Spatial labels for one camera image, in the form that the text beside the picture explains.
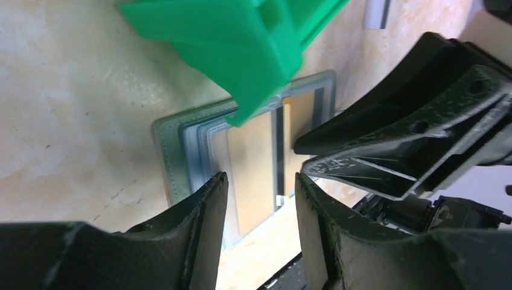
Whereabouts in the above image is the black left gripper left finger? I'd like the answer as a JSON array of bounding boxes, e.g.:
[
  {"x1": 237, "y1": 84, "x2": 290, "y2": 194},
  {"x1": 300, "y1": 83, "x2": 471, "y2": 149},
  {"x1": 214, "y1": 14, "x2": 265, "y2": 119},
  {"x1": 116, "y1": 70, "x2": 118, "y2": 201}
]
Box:
[{"x1": 1, "y1": 172, "x2": 228, "y2": 289}]

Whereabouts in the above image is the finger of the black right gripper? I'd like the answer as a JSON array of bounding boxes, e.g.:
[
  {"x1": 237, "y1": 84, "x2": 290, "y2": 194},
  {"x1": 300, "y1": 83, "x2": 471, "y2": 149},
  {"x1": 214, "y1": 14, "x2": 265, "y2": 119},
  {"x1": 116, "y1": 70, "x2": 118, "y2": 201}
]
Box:
[
  {"x1": 293, "y1": 32, "x2": 476, "y2": 155},
  {"x1": 301, "y1": 66, "x2": 511, "y2": 201}
]

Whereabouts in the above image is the gold card in holder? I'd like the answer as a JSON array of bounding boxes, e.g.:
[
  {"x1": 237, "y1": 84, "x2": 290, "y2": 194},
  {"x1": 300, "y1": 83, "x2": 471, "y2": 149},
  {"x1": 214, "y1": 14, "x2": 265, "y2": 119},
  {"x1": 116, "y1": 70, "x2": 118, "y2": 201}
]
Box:
[{"x1": 283, "y1": 90, "x2": 315, "y2": 197}]

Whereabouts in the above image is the mint green card holder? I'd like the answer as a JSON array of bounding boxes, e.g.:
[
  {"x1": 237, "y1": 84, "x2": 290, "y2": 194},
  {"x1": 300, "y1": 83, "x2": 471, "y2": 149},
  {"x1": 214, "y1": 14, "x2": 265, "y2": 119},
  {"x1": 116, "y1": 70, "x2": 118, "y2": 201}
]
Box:
[{"x1": 153, "y1": 70, "x2": 336, "y2": 250}]

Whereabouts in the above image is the white card black stripe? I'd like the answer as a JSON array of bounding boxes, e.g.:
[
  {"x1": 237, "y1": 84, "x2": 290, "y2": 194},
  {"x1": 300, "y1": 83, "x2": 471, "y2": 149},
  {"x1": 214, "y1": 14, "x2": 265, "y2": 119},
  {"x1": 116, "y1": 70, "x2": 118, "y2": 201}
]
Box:
[{"x1": 362, "y1": 0, "x2": 391, "y2": 30}]

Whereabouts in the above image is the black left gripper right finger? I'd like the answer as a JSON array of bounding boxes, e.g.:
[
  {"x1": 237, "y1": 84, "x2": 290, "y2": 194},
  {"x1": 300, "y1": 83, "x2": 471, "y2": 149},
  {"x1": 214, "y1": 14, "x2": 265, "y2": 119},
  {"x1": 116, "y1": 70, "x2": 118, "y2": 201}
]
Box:
[{"x1": 295, "y1": 173, "x2": 511, "y2": 289}]

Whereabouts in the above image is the green plastic bin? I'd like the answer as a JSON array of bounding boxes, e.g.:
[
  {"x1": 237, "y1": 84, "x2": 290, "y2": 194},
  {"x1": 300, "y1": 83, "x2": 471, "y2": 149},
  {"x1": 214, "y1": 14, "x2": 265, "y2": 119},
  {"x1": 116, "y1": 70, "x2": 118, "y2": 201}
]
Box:
[{"x1": 118, "y1": 0, "x2": 345, "y2": 127}]

